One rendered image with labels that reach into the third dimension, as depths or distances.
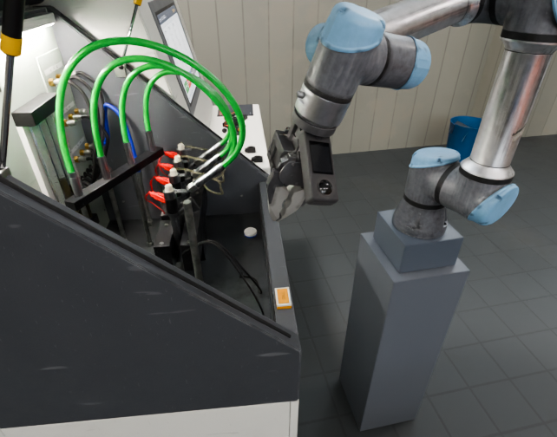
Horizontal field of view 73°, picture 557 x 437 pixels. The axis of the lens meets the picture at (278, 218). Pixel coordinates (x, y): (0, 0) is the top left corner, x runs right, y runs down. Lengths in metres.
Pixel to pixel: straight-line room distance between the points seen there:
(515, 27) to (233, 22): 2.60
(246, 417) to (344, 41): 0.72
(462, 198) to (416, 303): 0.38
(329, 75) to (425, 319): 0.93
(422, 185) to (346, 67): 0.58
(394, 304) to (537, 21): 0.75
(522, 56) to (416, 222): 0.46
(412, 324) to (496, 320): 1.08
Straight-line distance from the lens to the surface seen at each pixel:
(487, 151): 0.96
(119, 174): 1.03
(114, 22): 1.18
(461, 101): 4.25
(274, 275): 0.86
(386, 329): 1.26
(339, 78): 0.54
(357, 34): 0.53
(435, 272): 1.18
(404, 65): 0.61
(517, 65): 0.92
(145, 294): 0.62
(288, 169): 0.61
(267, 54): 3.36
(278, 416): 0.90
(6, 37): 0.51
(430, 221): 1.11
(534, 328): 2.39
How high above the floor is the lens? 1.53
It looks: 34 degrees down
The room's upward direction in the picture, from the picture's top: straight up
